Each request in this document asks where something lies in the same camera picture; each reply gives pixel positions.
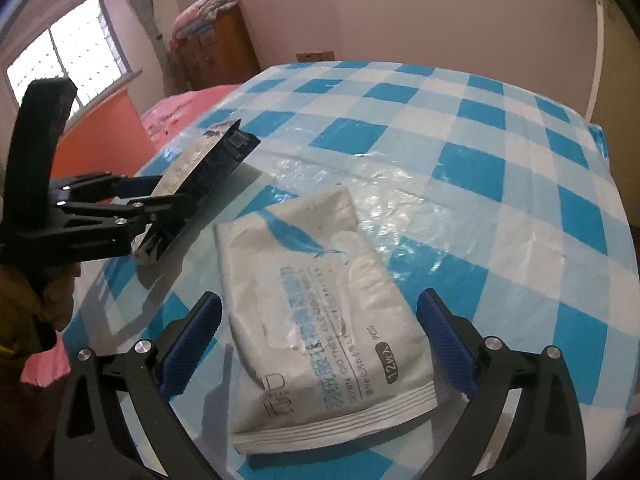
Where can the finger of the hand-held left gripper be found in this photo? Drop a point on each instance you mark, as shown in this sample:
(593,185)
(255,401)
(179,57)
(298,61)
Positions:
(142,185)
(160,207)

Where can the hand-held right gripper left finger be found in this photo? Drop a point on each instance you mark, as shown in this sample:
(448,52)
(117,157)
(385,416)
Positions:
(195,340)

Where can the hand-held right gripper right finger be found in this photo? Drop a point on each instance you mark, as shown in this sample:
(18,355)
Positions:
(445,342)

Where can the dark blue milk carton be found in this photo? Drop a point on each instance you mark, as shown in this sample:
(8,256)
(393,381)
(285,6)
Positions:
(200,175)

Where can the white wipes pack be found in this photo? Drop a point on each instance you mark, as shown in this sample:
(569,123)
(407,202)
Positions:
(325,320)

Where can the person's left hand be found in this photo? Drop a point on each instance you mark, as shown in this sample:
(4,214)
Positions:
(62,300)

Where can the orange board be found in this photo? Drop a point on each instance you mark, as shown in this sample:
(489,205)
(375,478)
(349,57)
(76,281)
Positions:
(105,135)

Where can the pink blanket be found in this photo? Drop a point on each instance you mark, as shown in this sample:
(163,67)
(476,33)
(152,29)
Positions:
(185,110)

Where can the window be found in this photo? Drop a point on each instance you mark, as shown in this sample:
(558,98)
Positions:
(65,55)

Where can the wooden cabinet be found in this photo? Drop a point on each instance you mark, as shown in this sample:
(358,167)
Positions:
(220,57)

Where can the blue checked tablecloth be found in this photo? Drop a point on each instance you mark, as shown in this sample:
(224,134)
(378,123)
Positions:
(450,185)

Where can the grey curtain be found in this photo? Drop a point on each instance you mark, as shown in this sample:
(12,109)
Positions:
(145,25)

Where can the wall socket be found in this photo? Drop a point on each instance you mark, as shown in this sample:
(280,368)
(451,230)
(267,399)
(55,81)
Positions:
(315,56)

